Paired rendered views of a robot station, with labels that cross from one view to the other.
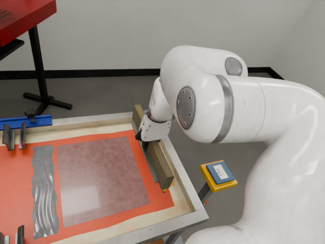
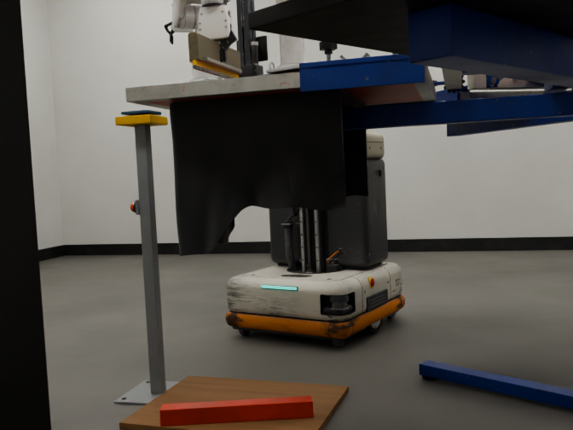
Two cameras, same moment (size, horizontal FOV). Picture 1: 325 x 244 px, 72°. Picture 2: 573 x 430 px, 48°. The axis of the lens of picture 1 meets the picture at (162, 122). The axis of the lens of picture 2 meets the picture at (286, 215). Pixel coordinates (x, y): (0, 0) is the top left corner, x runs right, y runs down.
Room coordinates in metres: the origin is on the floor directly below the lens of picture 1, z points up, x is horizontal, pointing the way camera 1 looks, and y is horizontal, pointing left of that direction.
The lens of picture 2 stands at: (1.71, 1.63, 0.75)
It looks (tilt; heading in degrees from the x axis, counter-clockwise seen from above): 4 degrees down; 229
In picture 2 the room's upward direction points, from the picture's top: 3 degrees counter-clockwise
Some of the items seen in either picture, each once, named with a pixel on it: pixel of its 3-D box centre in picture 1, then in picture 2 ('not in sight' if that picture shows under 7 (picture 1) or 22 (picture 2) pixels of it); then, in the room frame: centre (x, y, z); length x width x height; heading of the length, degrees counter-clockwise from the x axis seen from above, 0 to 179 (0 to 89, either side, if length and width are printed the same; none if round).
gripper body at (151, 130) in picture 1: (155, 124); (215, 21); (0.56, 0.02, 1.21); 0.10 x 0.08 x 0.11; 124
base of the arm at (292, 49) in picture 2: not in sight; (294, 49); (0.03, -0.21, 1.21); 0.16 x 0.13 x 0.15; 17
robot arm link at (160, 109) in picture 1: (163, 102); not in sight; (0.53, 0.02, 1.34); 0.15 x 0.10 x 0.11; 24
